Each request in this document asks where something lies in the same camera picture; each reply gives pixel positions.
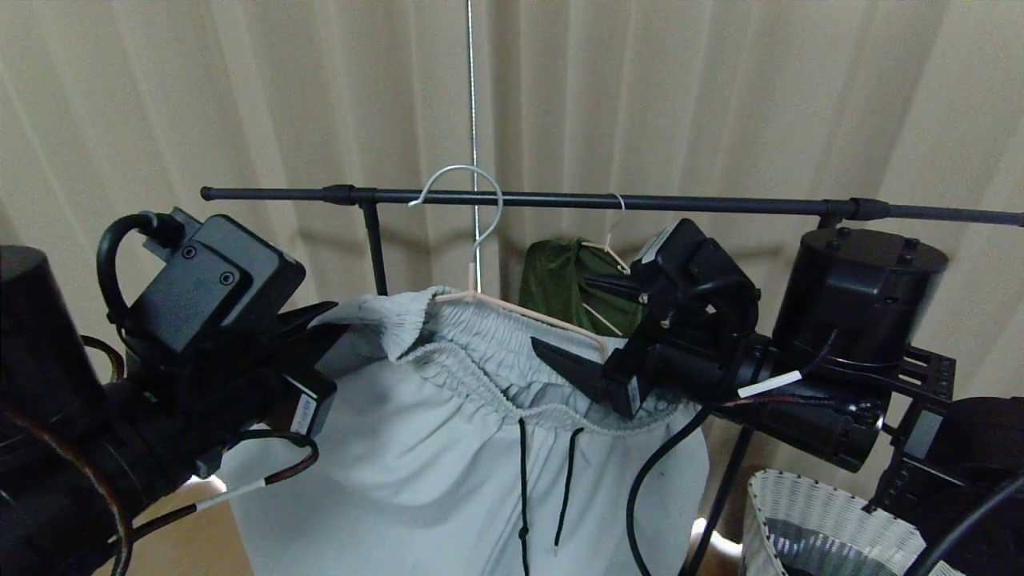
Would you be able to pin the white laundry basket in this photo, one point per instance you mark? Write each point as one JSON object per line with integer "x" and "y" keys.
{"x": 800, "y": 504}

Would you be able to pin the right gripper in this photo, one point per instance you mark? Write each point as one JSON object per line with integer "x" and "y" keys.
{"x": 680, "y": 360}

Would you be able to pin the green long-sleeved shirt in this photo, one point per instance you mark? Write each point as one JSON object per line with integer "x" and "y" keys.
{"x": 552, "y": 280}

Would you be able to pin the black clothes rack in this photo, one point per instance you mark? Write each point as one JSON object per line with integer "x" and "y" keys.
{"x": 720, "y": 203}

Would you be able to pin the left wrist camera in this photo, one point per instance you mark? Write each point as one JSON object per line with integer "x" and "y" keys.
{"x": 200, "y": 280}

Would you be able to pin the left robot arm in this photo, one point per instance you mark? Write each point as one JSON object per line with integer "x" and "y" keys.
{"x": 40, "y": 360}

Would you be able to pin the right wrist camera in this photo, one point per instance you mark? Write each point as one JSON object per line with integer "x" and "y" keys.
{"x": 688, "y": 256}

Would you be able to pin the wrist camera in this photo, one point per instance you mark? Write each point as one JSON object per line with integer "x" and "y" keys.
{"x": 688, "y": 256}
{"x": 200, "y": 280}

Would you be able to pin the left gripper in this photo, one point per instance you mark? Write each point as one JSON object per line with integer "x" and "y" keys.
{"x": 288, "y": 376}

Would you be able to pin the pale grey shorts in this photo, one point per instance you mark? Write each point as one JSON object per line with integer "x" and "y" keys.
{"x": 400, "y": 480}

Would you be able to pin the beige curtain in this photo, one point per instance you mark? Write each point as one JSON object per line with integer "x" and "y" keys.
{"x": 720, "y": 80}

